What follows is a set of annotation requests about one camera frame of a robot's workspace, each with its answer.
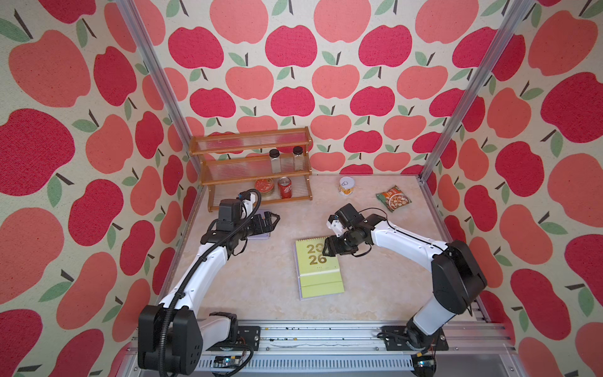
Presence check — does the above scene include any purple calendar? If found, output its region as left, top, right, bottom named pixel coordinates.
left=247, top=210, right=273, bottom=240

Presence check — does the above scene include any green calendar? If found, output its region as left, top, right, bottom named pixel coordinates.
left=295, top=237, right=345, bottom=300

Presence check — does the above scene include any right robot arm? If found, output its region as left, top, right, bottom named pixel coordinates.
left=323, top=204, right=488, bottom=351

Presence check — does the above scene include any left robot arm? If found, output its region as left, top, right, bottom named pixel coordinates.
left=138, top=188, right=280, bottom=376

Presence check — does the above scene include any flat red tin can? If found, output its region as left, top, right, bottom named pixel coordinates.
left=254, top=178, right=275, bottom=196

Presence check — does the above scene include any red soda can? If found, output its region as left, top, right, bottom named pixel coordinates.
left=277, top=177, right=293, bottom=199

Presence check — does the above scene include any green orange snack packet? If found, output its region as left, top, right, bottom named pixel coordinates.
left=375, top=185, right=411, bottom=212

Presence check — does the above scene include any white yellow food can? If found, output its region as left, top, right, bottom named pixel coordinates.
left=339, top=177, right=356, bottom=196

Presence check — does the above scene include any wooden tiered shelf rack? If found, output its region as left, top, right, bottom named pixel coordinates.
left=189, top=127, right=312, bottom=212

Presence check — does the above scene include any left glass spice jar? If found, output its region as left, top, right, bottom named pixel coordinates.
left=269, top=149, right=281, bottom=174

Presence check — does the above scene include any glass spice jar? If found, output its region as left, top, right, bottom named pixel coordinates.
left=292, top=146, right=305, bottom=171
left=269, top=149, right=281, bottom=174

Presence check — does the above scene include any right glass spice jar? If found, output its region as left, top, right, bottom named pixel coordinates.
left=292, top=146, right=305, bottom=171

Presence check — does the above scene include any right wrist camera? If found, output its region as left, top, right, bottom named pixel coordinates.
left=327, top=215, right=346, bottom=237

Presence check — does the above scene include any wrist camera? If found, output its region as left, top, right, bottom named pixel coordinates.
left=238, top=191, right=258, bottom=215
left=327, top=215, right=346, bottom=237

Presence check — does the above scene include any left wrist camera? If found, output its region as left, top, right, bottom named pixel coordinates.
left=238, top=191, right=258, bottom=215

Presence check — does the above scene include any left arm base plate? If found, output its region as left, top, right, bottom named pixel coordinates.
left=198, top=312, right=261, bottom=351

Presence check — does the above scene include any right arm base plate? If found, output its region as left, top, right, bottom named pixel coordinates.
left=376, top=326, right=449, bottom=353

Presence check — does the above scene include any left aluminium corner post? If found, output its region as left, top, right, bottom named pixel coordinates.
left=117, top=0, right=201, bottom=174

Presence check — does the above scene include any aluminium corner post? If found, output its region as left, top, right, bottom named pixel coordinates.
left=418, top=0, right=535, bottom=186
left=117, top=0, right=201, bottom=174

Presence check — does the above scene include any aluminium frame rail front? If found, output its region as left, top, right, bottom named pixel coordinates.
left=117, top=320, right=524, bottom=377

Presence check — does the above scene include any right aluminium corner post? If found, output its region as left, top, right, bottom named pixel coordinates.
left=418, top=0, right=535, bottom=186

